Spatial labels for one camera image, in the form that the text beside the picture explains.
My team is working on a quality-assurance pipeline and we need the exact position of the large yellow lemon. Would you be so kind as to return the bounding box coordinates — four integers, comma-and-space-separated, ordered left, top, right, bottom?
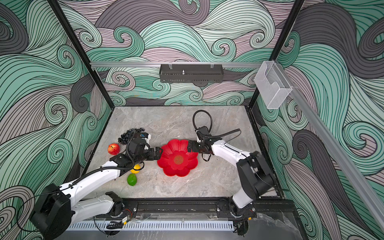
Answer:
130, 164, 142, 174

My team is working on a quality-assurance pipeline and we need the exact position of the red apple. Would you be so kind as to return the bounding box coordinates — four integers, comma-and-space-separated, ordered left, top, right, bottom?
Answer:
108, 143, 121, 156

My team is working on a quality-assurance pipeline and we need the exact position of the red flower-shaped fruit bowl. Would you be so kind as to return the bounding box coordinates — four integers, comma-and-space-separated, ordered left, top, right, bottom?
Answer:
157, 139, 199, 177

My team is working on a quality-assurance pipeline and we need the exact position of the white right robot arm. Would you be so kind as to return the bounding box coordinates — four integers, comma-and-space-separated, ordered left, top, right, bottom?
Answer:
188, 140, 277, 218

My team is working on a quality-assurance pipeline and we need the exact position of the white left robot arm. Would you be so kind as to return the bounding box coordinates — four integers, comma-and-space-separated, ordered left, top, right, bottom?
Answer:
29, 147, 163, 240

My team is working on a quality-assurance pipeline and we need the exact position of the black grape bunch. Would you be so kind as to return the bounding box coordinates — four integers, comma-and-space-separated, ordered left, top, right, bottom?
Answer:
118, 128, 145, 145

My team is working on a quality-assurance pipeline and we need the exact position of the green lime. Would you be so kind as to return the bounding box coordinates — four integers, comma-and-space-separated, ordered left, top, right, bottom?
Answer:
127, 174, 138, 186

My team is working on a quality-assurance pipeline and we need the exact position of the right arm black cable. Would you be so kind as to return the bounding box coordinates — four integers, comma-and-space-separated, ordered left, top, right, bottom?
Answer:
192, 109, 242, 142

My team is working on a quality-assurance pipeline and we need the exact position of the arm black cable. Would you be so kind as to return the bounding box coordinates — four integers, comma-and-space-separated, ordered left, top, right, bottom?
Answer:
192, 109, 242, 142
67, 140, 145, 187

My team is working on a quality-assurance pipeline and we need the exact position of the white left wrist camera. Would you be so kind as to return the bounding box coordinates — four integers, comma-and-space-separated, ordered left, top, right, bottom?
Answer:
139, 132, 152, 143

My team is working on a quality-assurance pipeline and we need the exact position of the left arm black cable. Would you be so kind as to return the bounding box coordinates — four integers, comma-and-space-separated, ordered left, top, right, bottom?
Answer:
67, 140, 145, 187

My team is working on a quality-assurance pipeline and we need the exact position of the black perforated wall tray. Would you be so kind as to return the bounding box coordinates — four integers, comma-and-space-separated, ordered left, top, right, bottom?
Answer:
159, 65, 224, 86

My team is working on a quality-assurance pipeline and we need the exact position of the white slotted cable duct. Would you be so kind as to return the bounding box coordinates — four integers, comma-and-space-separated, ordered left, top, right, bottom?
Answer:
67, 220, 234, 232

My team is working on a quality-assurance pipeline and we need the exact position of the clear plastic wall bin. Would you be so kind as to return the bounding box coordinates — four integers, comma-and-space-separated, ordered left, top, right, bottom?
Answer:
254, 61, 292, 110

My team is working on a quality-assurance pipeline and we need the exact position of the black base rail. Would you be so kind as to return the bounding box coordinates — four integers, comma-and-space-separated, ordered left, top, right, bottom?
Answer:
56, 197, 298, 220

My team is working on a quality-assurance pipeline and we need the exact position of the aluminium rail back wall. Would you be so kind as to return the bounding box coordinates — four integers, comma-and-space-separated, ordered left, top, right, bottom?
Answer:
90, 61, 262, 69

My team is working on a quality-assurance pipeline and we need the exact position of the aluminium rail wall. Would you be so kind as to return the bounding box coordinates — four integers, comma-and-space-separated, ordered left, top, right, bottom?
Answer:
90, 61, 262, 69
275, 62, 384, 230

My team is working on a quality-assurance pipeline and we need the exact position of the black frame post left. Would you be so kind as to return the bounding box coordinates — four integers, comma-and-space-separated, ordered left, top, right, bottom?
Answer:
47, 0, 115, 111

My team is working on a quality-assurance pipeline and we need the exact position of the black frame post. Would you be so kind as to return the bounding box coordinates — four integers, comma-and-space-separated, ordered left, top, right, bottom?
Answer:
47, 0, 115, 111
249, 1, 304, 112

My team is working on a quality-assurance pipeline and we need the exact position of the black frame post right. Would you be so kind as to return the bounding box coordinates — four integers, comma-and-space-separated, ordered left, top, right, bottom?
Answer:
249, 1, 304, 112

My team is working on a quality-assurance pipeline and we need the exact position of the aluminium rail right wall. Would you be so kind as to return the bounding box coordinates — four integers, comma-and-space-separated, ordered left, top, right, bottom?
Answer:
275, 62, 384, 230

